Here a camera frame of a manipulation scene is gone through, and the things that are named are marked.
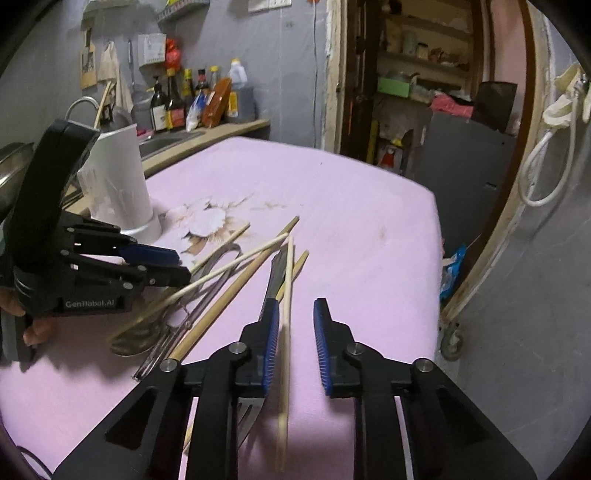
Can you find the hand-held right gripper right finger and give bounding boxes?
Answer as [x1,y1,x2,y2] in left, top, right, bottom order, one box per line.
[313,298,539,480]

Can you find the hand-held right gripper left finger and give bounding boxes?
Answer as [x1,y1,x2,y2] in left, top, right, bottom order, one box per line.
[53,298,281,480]

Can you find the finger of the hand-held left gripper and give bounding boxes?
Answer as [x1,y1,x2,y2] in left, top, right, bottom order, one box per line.
[62,217,180,267]
[69,251,191,297]

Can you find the pale chopstick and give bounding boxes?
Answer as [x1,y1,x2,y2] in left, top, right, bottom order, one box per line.
[276,235,295,472]
[134,233,291,321]

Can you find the metal spoon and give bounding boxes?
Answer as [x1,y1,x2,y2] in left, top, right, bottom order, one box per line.
[107,295,195,357]

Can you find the black-handled slotted spatula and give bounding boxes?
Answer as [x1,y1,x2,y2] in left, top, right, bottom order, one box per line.
[233,247,291,450]

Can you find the bamboo chopstick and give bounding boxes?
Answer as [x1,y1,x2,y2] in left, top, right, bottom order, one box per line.
[182,250,310,455]
[190,224,251,274]
[167,217,301,361]

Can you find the white plastic utensil holder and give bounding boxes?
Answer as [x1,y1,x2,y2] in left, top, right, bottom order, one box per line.
[76,122,164,243]

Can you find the metal peeler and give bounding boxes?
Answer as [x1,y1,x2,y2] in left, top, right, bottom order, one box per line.
[134,244,243,382]

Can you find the person's left hand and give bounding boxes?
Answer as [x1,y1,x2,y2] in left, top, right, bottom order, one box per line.
[0,295,58,348]

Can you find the silver faucet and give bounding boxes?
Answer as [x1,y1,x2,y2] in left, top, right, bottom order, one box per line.
[65,96,109,127]

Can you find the kitchen sink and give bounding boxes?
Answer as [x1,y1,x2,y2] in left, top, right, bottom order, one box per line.
[139,130,204,160]

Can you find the wooden counter edge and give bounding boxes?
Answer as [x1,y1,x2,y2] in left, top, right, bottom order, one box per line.
[139,119,271,178]

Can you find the caster wheel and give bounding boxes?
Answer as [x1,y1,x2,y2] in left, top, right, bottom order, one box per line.
[438,320,465,363]

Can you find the pink floral tablecloth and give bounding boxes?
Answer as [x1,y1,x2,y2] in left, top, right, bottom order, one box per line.
[0,136,444,480]

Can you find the hanging wooden cutting board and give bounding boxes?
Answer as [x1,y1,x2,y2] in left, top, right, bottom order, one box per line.
[79,28,99,89]

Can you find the hanging beige towel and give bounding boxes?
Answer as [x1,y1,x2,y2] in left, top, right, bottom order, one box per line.
[97,41,134,112]

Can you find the dark soy sauce bottle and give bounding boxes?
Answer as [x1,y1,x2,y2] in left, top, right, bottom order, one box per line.
[150,75,169,132]

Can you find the blue snack packet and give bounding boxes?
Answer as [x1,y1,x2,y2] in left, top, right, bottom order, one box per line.
[440,244,469,301]

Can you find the blue and white packet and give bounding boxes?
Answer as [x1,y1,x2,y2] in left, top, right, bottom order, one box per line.
[185,92,208,130]

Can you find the tall dark sauce bottle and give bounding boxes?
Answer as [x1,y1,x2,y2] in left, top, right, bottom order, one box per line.
[165,68,185,130]

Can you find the orange-brown packet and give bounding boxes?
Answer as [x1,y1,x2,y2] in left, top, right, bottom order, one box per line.
[201,78,232,129]

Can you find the grey container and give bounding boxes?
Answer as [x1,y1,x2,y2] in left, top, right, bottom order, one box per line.
[226,87,257,123]

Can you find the red bottle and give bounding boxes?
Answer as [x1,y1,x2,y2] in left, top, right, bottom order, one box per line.
[379,143,402,169]

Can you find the white jug with yellow cap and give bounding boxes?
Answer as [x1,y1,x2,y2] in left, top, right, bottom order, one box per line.
[227,58,247,90]

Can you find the grey cabinet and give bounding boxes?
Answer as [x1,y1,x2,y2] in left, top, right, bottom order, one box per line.
[416,113,518,259]

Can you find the green box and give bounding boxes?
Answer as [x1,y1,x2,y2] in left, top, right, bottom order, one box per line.
[378,76,414,97]

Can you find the pink cloth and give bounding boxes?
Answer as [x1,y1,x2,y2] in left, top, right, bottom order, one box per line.
[429,92,474,118]

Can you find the black board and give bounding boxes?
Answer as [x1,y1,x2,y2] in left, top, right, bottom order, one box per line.
[473,80,518,134]

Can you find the wooden shelving unit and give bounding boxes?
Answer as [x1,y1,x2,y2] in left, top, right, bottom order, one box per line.
[374,11,481,100]

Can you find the white wall container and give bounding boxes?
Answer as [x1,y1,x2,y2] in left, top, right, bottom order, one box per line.
[137,33,167,68]

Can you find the wire wall shelf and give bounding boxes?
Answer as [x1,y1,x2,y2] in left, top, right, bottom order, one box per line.
[156,0,211,24]

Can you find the wooden door frame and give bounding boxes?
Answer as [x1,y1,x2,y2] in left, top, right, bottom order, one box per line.
[323,0,352,153]

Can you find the white hose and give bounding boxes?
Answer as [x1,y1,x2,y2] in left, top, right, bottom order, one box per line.
[517,78,583,207]

